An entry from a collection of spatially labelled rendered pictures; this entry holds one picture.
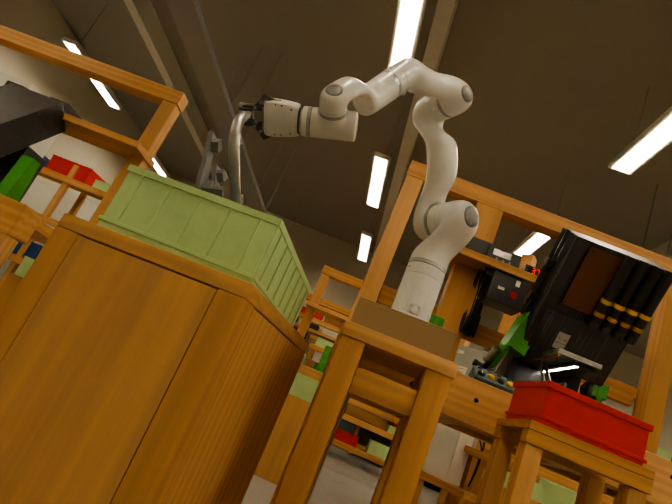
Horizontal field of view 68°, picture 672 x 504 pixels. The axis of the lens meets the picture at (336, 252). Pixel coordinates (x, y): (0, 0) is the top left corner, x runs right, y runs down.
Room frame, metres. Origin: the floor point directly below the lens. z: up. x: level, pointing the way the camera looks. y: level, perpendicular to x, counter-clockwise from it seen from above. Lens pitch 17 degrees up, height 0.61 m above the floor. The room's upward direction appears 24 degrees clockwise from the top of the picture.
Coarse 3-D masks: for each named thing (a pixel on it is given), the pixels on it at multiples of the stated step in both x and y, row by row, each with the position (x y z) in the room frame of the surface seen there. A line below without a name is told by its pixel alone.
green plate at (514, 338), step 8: (528, 312) 1.89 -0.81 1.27; (520, 320) 1.91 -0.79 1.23; (512, 328) 1.95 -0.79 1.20; (520, 328) 1.89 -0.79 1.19; (504, 336) 2.00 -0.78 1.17; (512, 336) 1.89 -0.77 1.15; (520, 336) 1.90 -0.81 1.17; (504, 344) 1.92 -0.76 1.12; (512, 344) 1.90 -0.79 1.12; (520, 344) 1.90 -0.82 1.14; (512, 352) 1.95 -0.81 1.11; (520, 352) 1.90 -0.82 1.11
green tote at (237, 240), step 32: (128, 192) 1.17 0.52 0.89; (160, 192) 1.15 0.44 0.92; (192, 192) 1.14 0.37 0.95; (128, 224) 1.16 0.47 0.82; (160, 224) 1.15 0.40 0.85; (192, 224) 1.13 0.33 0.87; (224, 224) 1.12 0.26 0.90; (256, 224) 1.11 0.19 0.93; (192, 256) 1.13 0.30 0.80; (224, 256) 1.11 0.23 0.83; (256, 256) 1.10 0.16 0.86; (288, 256) 1.28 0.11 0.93; (288, 288) 1.42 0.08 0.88; (288, 320) 1.58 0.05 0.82
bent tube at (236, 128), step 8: (240, 104) 1.28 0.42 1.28; (240, 112) 1.25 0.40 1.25; (248, 112) 1.27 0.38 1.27; (240, 120) 1.22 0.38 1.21; (232, 128) 1.22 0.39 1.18; (240, 128) 1.22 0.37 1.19; (232, 136) 1.22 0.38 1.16; (240, 136) 1.23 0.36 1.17; (232, 144) 1.23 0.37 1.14; (232, 152) 1.24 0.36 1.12; (232, 160) 1.26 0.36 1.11; (232, 168) 1.27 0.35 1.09; (232, 176) 1.29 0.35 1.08; (232, 184) 1.31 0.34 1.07; (232, 192) 1.33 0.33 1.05; (240, 192) 1.34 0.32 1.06; (232, 200) 1.35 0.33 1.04; (240, 200) 1.36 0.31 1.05
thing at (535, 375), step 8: (504, 360) 2.13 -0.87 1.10; (512, 360) 2.05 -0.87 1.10; (520, 360) 2.05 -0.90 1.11; (504, 368) 2.09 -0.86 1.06; (512, 368) 2.05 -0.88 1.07; (520, 368) 2.05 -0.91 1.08; (528, 368) 2.04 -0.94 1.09; (536, 368) 2.04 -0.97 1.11; (504, 376) 2.07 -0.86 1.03; (512, 376) 2.05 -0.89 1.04; (520, 376) 2.04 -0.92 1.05; (528, 376) 2.04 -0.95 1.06; (536, 376) 2.04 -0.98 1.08; (544, 376) 2.04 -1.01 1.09; (568, 376) 2.03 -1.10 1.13; (568, 384) 2.03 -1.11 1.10; (576, 384) 2.03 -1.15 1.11
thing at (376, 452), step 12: (300, 312) 8.99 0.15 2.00; (324, 324) 8.88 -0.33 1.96; (336, 324) 8.97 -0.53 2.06; (312, 348) 8.89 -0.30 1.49; (324, 348) 8.91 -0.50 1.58; (312, 360) 8.99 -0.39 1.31; (348, 408) 8.89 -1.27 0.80; (348, 420) 8.76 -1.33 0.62; (360, 420) 8.79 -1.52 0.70; (372, 420) 8.84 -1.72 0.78; (336, 432) 8.88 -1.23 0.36; (348, 432) 9.24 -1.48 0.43; (384, 432) 8.69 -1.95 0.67; (336, 444) 8.77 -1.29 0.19; (348, 444) 8.84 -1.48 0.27; (372, 444) 8.80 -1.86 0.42; (360, 456) 8.72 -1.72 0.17; (372, 456) 8.74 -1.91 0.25; (384, 456) 8.77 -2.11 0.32
